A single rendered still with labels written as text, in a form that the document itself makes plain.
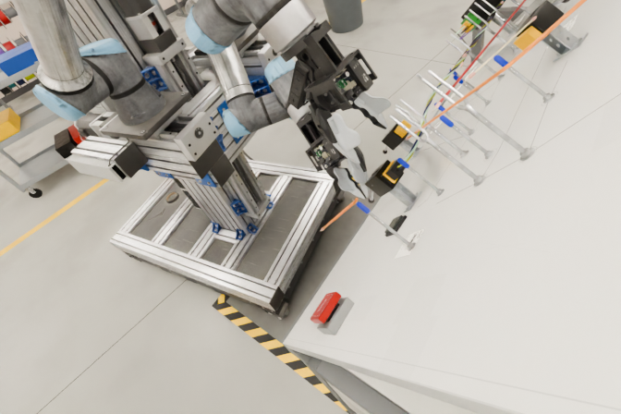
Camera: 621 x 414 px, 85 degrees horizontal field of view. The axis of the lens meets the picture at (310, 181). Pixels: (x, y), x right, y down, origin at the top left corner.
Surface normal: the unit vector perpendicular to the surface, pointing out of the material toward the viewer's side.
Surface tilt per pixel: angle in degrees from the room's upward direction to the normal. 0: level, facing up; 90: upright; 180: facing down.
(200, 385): 0
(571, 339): 52
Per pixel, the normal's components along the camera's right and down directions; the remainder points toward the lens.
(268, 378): -0.27, -0.68
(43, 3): 0.55, 0.81
